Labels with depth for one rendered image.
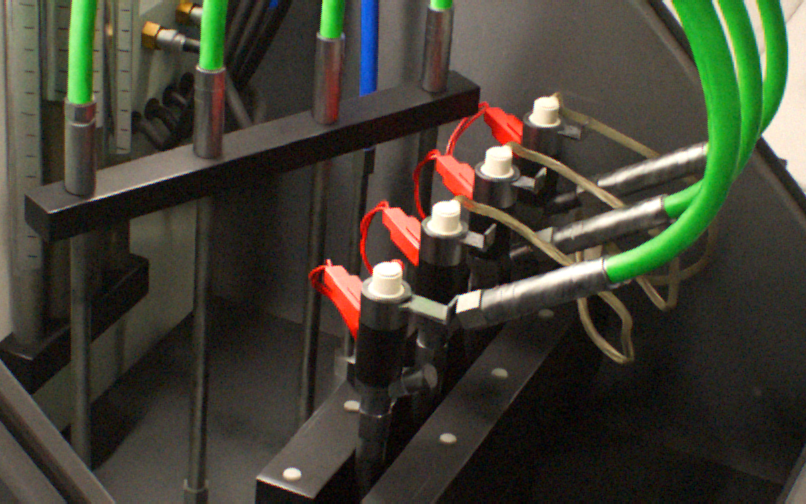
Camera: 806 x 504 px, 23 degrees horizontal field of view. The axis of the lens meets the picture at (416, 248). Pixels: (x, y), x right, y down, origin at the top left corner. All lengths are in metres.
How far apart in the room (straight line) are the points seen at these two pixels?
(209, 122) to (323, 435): 0.20
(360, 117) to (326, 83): 0.04
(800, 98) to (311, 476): 0.66
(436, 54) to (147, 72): 0.21
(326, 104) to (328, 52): 0.04
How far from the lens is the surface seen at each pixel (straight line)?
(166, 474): 1.42
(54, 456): 0.84
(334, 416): 1.23
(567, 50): 1.38
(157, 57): 1.41
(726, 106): 0.99
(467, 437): 1.22
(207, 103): 1.22
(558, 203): 1.34
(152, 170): 1.23
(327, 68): 1.27
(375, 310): 1.12
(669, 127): 1.37
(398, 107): 1.31
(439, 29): 1.32
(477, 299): 1.09
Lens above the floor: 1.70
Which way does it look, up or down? 31 degrees down
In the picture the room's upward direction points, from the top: 6 degrees clockwise
